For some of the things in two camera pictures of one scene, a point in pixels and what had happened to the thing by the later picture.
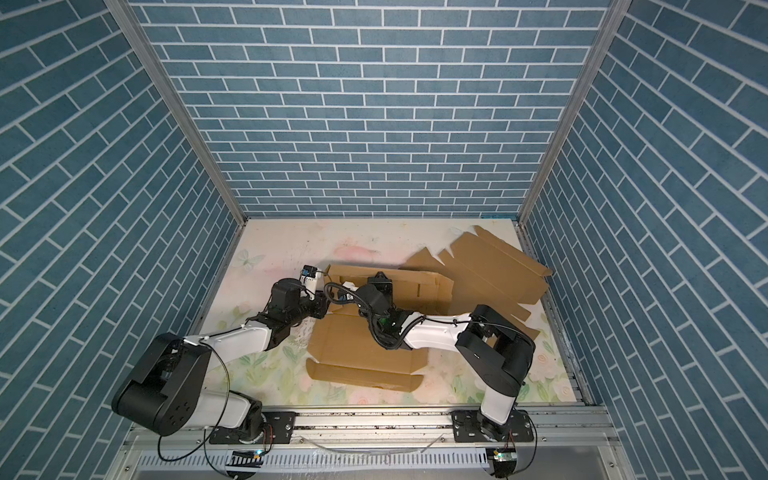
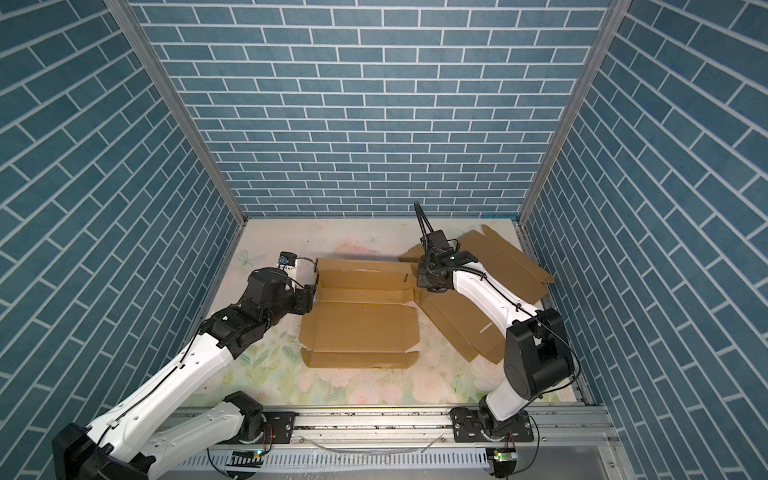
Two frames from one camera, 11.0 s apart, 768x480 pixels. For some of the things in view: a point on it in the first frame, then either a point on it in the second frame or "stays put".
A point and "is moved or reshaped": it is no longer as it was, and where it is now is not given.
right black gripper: (384, 286) to (422, 279)
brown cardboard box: (344, 349) is moved or reshaped
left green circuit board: (246, 458) stays put
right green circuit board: (505, 456) stays put
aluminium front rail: (386, 429) stays put
